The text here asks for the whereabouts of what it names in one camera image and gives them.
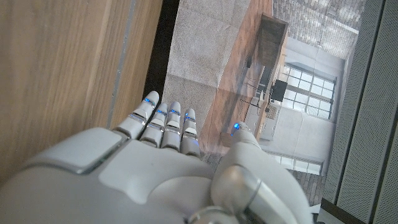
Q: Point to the grey tape outline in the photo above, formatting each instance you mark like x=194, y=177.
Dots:
x=122, y=56

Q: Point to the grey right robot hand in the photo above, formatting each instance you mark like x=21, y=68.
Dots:
x=124, y=186

